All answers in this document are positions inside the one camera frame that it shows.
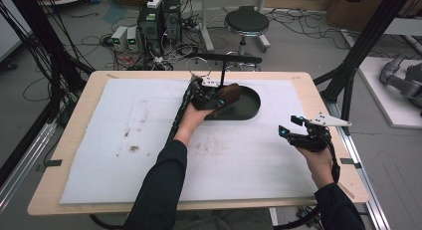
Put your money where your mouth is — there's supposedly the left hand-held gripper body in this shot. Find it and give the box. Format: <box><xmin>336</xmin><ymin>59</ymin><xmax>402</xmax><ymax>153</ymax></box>
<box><xmin>188</xmin><ymin>75</ymin><xmax>224</xmax><ymax>112</ymax></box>

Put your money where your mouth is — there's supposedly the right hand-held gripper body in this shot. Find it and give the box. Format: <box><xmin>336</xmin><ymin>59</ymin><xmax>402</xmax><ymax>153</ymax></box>
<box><xmin>288</xmin><ymin>112</ymin><xmax>352</xmax><ymax>154</ymax></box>

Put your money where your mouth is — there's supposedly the brown pouch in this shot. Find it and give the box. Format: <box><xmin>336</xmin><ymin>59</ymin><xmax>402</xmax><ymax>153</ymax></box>
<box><xmin>212</xmin><ymin>83</ymin><xmax>244</xmax><ymax>118</ymax></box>

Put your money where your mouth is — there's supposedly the black tray with hook rack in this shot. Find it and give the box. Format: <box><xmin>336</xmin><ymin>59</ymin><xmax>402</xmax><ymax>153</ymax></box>
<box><xmin>186</xmin><ymin>52</ymin><xmax>264</xmax><ymax>121</ymax></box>

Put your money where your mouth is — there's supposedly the person's right hand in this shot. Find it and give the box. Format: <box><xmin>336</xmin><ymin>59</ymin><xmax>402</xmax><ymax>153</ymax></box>
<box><xmin>296</xmin><ymin>145</ymin><xmax>336</xmax><ymax>190</ymax></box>

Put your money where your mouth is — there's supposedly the person's left hand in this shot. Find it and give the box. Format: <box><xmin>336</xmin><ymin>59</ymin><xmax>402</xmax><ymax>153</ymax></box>
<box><xmin>173</xmin><ymin>102</ymin><xmax>216</xmax><ymax>147</ymax></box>

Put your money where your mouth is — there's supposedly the black tape strip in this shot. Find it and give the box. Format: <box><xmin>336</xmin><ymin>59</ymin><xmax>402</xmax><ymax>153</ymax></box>
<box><xmin>36</xmin><ymin>158</ymin><xmax>64</xmax><ymax>173</ymax></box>
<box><xmin>339</xmin><ymin>157</ymin><xmax>363</xmax><ymax>170</ymax></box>

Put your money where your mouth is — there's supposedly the white table leg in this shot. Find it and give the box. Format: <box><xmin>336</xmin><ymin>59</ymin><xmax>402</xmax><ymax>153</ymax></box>
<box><xmin>198</xmin><ymin>0</ymin><xmax>216</xmax><ymax>53</ymax></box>

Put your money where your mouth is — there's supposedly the small black computer tower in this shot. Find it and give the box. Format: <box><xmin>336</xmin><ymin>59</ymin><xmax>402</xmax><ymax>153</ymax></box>
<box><xmin>162</xmin><ymin>0</ymin><xmax>183</xmax><ymax>45</ymax></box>

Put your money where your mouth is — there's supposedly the black round stool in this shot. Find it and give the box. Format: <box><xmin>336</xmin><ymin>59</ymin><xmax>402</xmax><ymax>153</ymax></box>
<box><xmin>223</xmin><ymin>5</ymin><xmax>271</xmax><ymax>73</ymax></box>

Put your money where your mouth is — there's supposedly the white platform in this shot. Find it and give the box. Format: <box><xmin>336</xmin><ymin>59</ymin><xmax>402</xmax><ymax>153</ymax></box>
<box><xmin>357</xmin><ymin>56</ymin><xmax>422</xmax><ymax>130</ymax></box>

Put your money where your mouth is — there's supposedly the large black computer tower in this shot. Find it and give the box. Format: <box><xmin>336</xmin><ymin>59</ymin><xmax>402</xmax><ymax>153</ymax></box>
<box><xmin>136</xmin><ymin>0</ymin><xmax>164</xmax><ymax>56</ymax></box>

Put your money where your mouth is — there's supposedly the grey power supply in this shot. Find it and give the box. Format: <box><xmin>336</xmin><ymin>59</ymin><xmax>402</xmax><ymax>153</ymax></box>
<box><xmin>110</xmin><ymin>25</ymin><xmax>129</xmax><ymax>53</ymax></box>
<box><xmin>126</xmin><ymin>26</ymin><xmax>140</xmax><ymax>53</ymax></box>

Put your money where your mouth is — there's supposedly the white foam mat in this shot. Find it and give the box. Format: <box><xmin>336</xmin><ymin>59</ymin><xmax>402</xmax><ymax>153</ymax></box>
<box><xmin>59</xmin><ymin>78</ymin><xmax>320</xmax><ymax>205</ymax></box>

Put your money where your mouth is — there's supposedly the cardboard box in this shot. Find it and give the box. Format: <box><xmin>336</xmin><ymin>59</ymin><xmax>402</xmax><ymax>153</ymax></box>
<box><xmin>325</xmin><ymin>0</ymin><xmax>388</xmax><ymax>33</ymax></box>

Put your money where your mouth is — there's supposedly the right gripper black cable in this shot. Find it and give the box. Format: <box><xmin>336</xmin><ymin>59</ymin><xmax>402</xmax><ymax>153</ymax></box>
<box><xmin>272</xmin><ymin>132</ymin><xmax>342</xmax><ymax>230</ymax></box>

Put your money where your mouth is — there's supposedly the aluminium rail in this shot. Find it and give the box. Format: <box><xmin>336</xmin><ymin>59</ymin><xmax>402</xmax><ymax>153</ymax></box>
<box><xmin>0</xmin><ymin>120</ymin><xmax>58</xmax><ymax>213</ymax></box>
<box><xmin>326</xmin><ymin>100</ymin><xmax>392</xmax><ymax>230</ymax></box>

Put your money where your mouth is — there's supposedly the tangle of floor cables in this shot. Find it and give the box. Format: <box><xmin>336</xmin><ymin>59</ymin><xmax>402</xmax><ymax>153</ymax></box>
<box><xmin>265</xmin><ymin>7</ymin><xmax>352</xmax><ymax>52</ymax></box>

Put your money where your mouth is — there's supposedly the black frame post with cables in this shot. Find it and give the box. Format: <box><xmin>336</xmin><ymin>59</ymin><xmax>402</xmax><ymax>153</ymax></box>
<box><xmin>0</xmin><ymin>0</ymin><xmax>96</xmax><ymax>126</ymax></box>

